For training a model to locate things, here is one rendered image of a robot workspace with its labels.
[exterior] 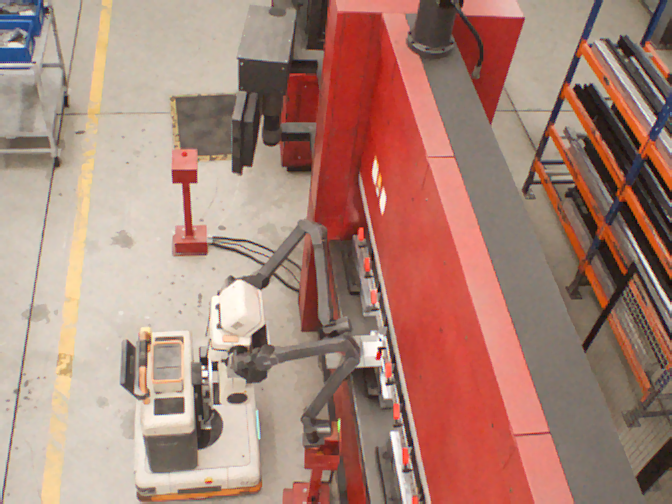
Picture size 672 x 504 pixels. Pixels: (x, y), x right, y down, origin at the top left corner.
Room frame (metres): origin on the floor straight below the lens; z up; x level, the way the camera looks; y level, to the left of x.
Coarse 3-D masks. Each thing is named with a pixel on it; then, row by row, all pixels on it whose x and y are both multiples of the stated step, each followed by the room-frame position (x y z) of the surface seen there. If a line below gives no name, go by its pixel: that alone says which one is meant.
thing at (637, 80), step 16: (592, 48) 4.50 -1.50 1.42; (608, 48) 4.48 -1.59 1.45; (624, 48) 4.54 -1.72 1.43; (640, 48) 4.54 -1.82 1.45; (608, 64) 4.26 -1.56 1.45; (624, 64) 4.31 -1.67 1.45; (640, 64) 4.31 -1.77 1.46; (624, 80) 4.08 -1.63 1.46; (640, 80) 4.17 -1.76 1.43; (656, 80) 4.15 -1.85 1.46; (624, 96) 3.98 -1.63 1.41; (640, 96) 3.93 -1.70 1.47; (656, 96) 3.97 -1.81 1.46; (640, 112) 3.78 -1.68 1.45; (656, 112) 3.82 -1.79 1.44; (656, 128) 3.61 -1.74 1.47; (656, 144) 3.53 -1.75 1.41
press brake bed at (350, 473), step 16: (336, 304) 2.50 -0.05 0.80; (320, 336) 2.82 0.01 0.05; (336, 400) 2.16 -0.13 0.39; (352, 400) 1.91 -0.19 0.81; (336, 416) 2.10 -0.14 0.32; (352, 416) 1.85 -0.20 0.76; (352, 432) 1.80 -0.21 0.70; (352, 448) 1.75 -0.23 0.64; (352, 464) 1.69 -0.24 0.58; (352, 480) 1.64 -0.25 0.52; (352, 496) 1.59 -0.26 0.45
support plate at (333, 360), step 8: (352, 336) 2.15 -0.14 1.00; (360, 336) 2.16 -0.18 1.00; (368, 336) 2.17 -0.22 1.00; (344, 352) 2.05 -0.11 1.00; (328, 360) 1.99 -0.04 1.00; (336, 360) 2.00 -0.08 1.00; (360, 360) 2.02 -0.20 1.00; (368, 360) 2.03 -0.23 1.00; (376, 360) 2.03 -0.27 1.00; (328, 368) 1.95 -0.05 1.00
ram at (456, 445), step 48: (384, 96) 2.71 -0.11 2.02; (384, 144) 2.57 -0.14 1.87; (384, 240) 2.29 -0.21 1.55; (432, 240) 1.80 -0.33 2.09; (432, 288) 1.68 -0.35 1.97; (432, 336) 1.57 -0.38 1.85; (432, 384) 1.45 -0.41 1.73; (432, 432) 1.34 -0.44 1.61; (480, 432) 1.10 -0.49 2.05; (432, 480) 1.22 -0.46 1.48; (480, 480) 1.00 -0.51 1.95
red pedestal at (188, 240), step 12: (180, 156) 3.50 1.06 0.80; (192, 156) 3.52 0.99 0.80; (180, 168) 3.39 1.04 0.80; (192, 168) 3.40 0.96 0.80; (180, 180) 3.38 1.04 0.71; (192, 180) 3.39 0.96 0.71; (180, 228) 3.52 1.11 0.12; (192, 228) 3.49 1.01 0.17; (204, 228) 3.55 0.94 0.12; (180, 240) 3.40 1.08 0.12; (192, 240) 3.42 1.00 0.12; (204, 240) 3.44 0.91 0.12; (180, 252) 3.38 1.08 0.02; (192, 252) 3.40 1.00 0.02; (204, 252) 3.42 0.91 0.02
